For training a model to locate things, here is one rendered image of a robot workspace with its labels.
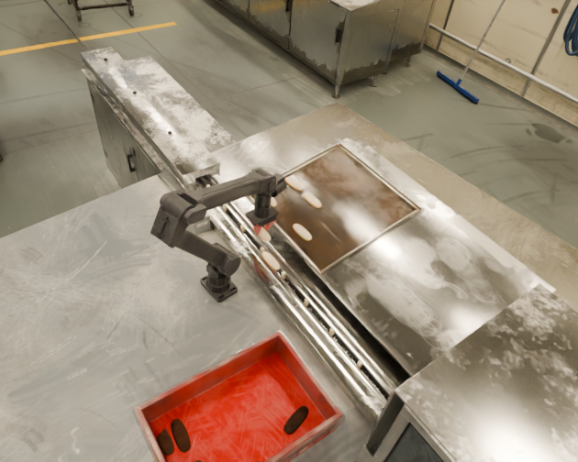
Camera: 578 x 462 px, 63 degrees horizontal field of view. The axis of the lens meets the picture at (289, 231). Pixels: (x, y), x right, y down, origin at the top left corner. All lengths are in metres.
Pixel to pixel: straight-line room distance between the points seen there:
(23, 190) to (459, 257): 2.80
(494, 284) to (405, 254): 0.32
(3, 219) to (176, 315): 1.97
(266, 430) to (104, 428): 0.45
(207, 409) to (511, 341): 0.84
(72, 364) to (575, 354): 1.36
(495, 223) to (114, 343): 1.62
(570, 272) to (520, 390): 1.14
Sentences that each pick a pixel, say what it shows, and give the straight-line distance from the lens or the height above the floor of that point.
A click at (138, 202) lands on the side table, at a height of 0.82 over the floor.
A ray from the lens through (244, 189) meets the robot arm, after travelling 1.45.
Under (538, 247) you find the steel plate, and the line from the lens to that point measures 2.23.
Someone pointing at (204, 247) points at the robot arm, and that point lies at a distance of 1.44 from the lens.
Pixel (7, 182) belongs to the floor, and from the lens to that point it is 3.69.
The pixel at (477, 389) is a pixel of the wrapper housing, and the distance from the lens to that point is 1.08.
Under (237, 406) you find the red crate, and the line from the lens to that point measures 1.47.
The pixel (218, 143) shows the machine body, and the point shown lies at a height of 0.82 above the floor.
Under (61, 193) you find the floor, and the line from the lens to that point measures 3.48.
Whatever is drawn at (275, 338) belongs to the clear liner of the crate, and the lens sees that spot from 1.48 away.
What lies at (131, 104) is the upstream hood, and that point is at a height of 0.92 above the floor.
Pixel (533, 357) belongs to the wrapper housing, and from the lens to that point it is 1.18.
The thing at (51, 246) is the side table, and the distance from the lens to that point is 1.95.
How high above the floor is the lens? 2.17
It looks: 45 degrees down
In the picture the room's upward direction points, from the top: 7 degrees clockwise
